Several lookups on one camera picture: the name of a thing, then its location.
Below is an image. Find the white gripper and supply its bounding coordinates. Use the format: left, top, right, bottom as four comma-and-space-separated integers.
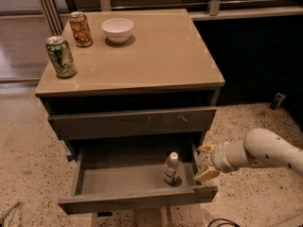
194, 142, 236, 182

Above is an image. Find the black floor bracket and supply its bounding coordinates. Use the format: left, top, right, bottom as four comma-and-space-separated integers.
270, 93, 286, 110

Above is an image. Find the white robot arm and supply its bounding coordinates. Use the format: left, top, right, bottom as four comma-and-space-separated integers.
194, 128, 303, 182

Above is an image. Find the grey metal rod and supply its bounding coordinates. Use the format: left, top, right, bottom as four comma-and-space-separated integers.
0, 201, 20, 222

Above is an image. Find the brown drawer cabinet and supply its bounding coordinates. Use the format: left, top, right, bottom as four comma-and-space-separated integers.
33, 9, 225, 227

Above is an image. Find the open middle drawer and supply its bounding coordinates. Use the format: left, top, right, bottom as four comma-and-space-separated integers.
59, 140, 218, 214

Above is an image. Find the orange soda can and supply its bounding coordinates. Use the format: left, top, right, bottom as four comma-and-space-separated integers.
69, 11, 93, 47

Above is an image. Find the white ceramic bowl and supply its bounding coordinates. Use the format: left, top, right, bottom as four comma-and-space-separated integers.
101, 18, 134, 44

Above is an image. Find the green soda can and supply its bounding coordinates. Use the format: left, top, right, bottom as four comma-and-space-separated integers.
45, 36, 77, 78

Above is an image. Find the black cable on floor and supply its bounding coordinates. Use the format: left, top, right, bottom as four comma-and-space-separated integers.
206, 218, 241, 227

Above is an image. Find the clear plastic bottle white cap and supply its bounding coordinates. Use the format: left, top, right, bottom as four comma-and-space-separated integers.
163, 152, 180, 185

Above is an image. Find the closed top drawer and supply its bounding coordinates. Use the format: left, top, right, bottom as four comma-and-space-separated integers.
48, 107, 216, 140

